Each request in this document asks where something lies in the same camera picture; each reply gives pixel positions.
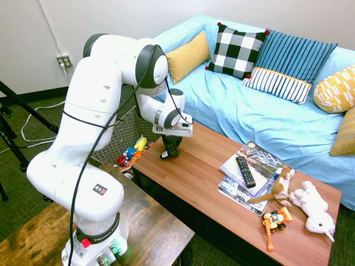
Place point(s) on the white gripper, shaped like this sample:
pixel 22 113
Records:
pixel 172 132

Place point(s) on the black gamepad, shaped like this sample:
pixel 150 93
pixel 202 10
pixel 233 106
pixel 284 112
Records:
pixel 171 149

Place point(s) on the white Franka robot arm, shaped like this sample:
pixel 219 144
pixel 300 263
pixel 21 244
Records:
pixel 83 110

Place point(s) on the grey wicker basket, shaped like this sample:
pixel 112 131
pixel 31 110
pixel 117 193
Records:
pixel 122 130

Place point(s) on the yellow plush toy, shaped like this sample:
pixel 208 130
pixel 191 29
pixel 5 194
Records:
pixel 141 144

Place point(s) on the red-brown wooden coffee table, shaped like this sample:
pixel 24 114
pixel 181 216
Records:
pixel 194 171

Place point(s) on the Captain America plush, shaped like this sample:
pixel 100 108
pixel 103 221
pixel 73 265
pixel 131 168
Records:
pixel 129 152

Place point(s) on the black remote control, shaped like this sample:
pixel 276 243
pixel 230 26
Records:
pixel 245 171

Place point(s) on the light blue covered sofa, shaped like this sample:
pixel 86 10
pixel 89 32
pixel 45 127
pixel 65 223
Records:
pixel 249 110

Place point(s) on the mustard yellow pillow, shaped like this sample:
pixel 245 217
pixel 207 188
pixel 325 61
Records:
pixel 345 133
pixel 188 58

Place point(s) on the rustic dark wooden table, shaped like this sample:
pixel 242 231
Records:
pixel 149 221

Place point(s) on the business magazine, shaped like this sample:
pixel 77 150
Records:
pixel 238 196

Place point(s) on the magazine with snowy trees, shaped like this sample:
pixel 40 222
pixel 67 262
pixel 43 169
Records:
pixel 260 160

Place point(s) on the black white checked pillow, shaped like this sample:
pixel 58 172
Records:
pixel 235 52

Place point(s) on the brown kangaroo plush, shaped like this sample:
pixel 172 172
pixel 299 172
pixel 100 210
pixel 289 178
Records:
pixel 281 183

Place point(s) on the white navy striped pillow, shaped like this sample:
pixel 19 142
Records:
pixel 277 84

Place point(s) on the orange toy excavator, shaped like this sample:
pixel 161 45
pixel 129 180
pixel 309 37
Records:
pixel 274 219

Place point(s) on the dark blue striped pillow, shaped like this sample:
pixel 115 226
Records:
pixel 294 55

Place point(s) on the white unicorn plush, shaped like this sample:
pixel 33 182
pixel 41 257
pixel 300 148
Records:
pixel 313 210

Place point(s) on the yellow white patterned pillow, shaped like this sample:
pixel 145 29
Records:
pixel 335 88

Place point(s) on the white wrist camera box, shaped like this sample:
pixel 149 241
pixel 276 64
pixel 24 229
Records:
pixel 185 120

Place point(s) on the wall power outlet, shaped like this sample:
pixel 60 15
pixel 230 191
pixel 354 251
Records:
pixel 66 59

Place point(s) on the black camera tripod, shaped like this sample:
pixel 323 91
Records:
pixel 27 106

